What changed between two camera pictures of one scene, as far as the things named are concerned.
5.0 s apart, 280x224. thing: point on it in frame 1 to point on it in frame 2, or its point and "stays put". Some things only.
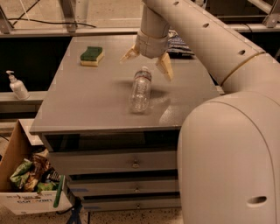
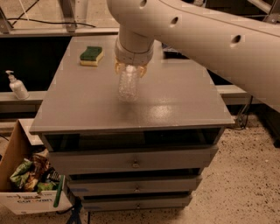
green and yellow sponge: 92,56 stays put
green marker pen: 59,191 stays put
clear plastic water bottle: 140,91 to 129,80
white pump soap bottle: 17,87 stays put
